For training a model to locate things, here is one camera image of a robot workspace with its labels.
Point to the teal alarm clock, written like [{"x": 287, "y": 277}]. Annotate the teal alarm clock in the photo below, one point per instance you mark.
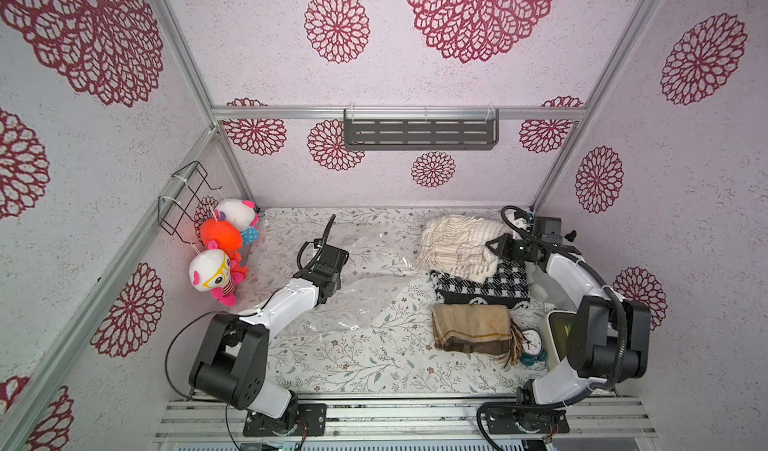
[{"x": 533, "y": 348}]

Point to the grey wall shelf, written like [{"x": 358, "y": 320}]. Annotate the grey wall shelf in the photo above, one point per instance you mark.
[{"x": 425, "y": 134}]

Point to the grey raccoon plush toy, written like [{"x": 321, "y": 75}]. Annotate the grey raccoon plush toy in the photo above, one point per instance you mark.
[{"x": 543, "y": 287}]

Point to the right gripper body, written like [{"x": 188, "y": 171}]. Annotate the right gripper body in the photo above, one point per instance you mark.
[{"x": 508, "y": 249}]

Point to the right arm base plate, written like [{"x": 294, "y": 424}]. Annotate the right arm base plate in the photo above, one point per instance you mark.
[{"x": 513, "y": 418}]

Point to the black wire basket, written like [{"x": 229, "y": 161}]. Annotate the black wire basket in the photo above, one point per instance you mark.
[{"x": 175, "y": 210}]

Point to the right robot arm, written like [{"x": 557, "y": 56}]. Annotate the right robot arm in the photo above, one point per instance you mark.
[{"x": 609, "y": 340}]

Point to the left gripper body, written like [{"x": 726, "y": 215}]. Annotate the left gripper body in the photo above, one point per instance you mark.
[{"x": 338, "y": 282}]

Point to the red orange plush toy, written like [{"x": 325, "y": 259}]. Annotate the red orange plush toy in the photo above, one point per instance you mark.
[{"x": 220, "y": 234}]

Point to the clear plastic vacuum bag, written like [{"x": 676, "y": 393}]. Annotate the clear plastic vacuum bag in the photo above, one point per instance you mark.
[{"x": 382, "y": 261}]

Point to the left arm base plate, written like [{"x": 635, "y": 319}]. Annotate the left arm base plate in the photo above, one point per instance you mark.
[{"x": 300, "y": 419}]

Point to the beige brown fringed scarf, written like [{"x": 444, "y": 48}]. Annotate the beige brown fringed scarf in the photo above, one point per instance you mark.
[{"x": 478, "y": 329}]

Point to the cream knitted scarf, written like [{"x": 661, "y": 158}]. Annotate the cream knitted scarf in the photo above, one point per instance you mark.
[{"x": 456, "y": 245}]

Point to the white pink plush toy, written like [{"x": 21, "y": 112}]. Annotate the white pink plush toy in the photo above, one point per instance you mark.
[{"x": 241, "y": 214}]

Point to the black white houndstooth scarf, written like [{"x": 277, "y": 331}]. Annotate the black white houndstooth scarf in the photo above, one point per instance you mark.
[{"x": 507, "y": 287}]

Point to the white plush doll with glasses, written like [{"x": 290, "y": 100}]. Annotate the white plush doll with glasses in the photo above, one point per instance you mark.
[{"x": 214, "y": 272}]

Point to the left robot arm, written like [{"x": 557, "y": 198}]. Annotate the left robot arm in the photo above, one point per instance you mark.
[{"x": 231, "y": 362}]

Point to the white box with green inside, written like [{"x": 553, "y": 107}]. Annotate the white box with green inside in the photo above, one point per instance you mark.
[{"x": 555, "y": 328}]

